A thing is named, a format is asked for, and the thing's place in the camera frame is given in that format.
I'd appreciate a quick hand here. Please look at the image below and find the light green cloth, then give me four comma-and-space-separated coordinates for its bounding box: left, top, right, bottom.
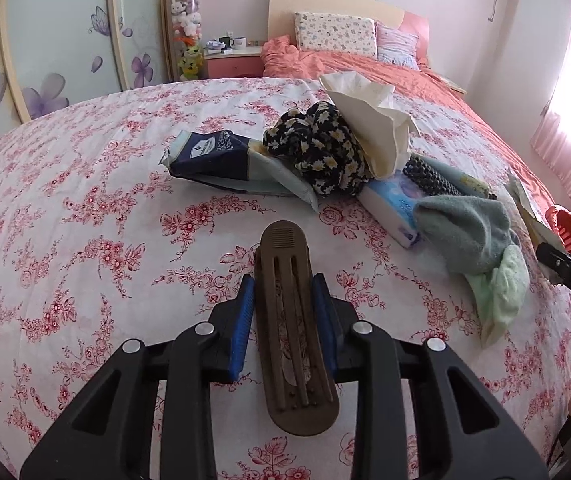
465, 245, 530, 346

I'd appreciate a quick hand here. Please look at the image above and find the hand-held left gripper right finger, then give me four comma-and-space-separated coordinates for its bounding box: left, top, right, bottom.
312, 272, 549, 480

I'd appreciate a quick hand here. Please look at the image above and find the cream cloth bag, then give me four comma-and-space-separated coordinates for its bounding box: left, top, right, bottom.
319, 72, 421, 180

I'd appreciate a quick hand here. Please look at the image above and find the pink striped pillow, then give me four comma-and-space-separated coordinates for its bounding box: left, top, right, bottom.
375, 21, 422, 70

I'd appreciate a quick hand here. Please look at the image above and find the pink nightstand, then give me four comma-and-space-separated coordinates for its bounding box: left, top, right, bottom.
202, 46, 266, 80

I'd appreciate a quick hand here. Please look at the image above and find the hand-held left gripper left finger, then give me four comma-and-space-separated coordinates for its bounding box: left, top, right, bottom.
19, 275, 256, 480

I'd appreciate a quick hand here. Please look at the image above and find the grey-blue towel cloth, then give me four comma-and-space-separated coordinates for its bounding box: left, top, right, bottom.
414, 194, 521, 276

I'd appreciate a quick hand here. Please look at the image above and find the floral print pillow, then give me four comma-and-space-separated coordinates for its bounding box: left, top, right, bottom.
294, 11, 379, 59

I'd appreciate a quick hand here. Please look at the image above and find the white plastic bag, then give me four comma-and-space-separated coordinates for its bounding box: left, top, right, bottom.
505, 167, 566, 252

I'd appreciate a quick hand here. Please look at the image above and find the clear tube of plush toys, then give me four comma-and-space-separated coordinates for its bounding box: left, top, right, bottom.
169, 0, 205, 81

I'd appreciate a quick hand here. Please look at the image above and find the dark blue wet wipes packet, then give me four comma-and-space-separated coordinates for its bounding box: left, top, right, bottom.
160, 129, 321, 211

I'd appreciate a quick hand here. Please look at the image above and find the brown plastic door stop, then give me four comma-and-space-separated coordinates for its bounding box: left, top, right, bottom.
255, 220, 340, 436

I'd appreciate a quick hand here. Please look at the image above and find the blue tissue pack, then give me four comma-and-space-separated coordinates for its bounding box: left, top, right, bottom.
363, 170, 446, 250

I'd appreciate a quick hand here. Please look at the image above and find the dark daisy print scrunchie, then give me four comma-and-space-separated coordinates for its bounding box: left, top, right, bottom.
264, 101, 373, 198

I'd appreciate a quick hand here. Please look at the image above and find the beige wooden headboard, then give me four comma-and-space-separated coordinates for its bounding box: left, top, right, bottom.
269, 0, 430, 68

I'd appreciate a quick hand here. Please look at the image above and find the yellow-green packet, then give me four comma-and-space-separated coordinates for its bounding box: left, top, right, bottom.
458, 172, 496, 202

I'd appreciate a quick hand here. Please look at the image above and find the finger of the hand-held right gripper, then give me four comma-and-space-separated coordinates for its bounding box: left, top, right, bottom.
537, 242, 571, 286

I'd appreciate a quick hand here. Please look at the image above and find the coral duvet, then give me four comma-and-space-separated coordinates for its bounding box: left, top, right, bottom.
260, 35, 561, 221

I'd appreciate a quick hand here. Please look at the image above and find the wardrobe with purple flower doors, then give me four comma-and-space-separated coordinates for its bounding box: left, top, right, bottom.
0, 0, 171, 173

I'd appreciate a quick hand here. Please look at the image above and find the black knobbly mesh pad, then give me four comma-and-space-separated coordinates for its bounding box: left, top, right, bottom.
403, 154, 466, 198

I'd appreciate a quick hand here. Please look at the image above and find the red floral bed sheet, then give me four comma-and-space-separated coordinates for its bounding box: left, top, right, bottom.
0, 77, 571, 480

